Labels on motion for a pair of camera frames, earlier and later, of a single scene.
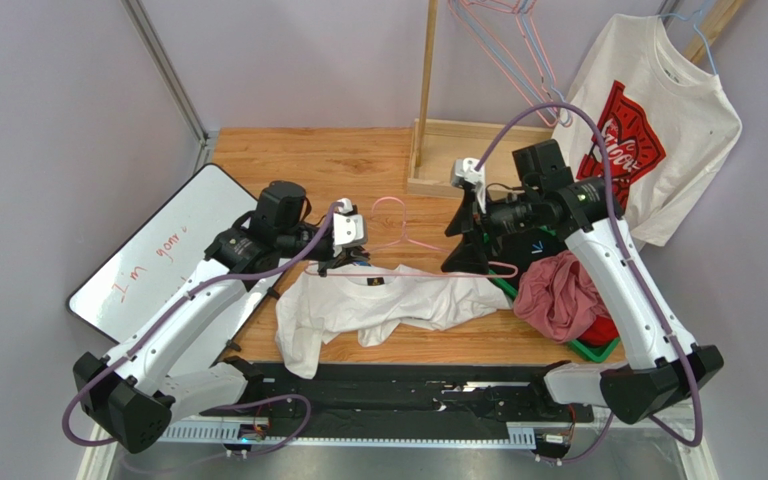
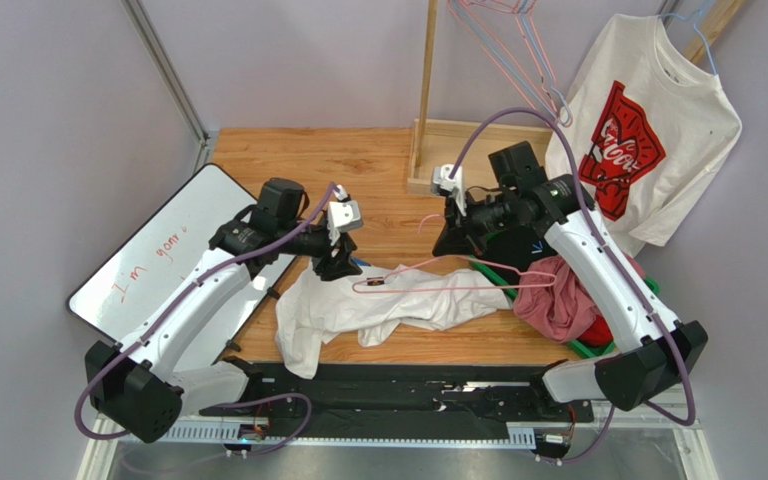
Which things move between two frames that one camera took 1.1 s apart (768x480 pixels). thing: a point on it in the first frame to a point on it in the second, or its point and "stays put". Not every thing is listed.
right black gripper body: (478, 221) stays put
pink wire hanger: (311, 270) to (454, 289)
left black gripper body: (292, 241) stays put
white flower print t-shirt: (375, 302) stays put
